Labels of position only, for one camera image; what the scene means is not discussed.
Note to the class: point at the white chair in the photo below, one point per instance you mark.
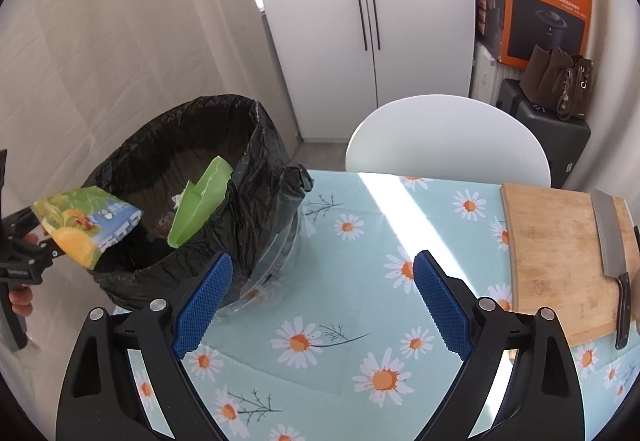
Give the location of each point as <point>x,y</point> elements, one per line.
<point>440,136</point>

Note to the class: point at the white tissue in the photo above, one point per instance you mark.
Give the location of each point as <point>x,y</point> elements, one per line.
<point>179,200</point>

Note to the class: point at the wooden cutting board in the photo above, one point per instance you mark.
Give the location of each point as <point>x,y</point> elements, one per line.
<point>550,261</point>

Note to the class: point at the steel cleaver knife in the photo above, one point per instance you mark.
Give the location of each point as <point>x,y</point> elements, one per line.
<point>607,241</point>

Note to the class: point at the clear bin with black bag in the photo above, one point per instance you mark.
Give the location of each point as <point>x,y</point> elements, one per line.
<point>260,161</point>

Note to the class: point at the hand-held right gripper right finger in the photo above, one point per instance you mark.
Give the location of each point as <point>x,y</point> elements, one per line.
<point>442,306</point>

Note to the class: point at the white refrigerator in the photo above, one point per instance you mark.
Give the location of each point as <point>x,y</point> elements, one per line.
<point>320,21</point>

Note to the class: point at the black suitcase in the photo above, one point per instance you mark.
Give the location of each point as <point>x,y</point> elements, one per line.
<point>545,141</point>

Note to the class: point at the clear plastic trash bin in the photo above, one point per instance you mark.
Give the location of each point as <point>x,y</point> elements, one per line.
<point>280,261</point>

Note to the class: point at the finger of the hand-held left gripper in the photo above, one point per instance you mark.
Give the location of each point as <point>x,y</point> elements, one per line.
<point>20,220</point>
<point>47,251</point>

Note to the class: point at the brown handbag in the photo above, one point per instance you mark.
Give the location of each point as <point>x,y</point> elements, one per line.
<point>545,76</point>

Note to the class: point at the light green carton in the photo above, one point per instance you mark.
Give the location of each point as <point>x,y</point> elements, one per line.
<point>200,206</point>

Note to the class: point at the yellow green snack packet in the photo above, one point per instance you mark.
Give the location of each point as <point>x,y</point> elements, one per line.
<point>85,226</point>

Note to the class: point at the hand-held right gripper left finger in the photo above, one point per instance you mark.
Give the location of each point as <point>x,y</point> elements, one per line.
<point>202,306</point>

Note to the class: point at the person's left hand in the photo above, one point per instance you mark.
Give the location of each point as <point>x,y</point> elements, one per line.
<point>21,301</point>

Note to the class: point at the daisy print tablecloth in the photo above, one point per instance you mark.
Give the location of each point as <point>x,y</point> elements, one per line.
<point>350,281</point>

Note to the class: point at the white curtain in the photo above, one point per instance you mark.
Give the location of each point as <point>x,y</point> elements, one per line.
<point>610,86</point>
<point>125,21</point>

